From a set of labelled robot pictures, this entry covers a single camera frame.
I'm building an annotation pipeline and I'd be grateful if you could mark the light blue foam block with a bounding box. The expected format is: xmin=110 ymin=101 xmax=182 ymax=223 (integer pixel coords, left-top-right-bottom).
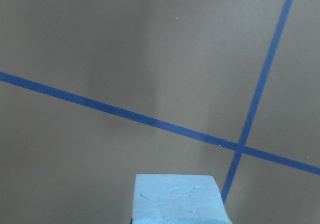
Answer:
xmin=131 ymin=174 xmax=231 ymax=223

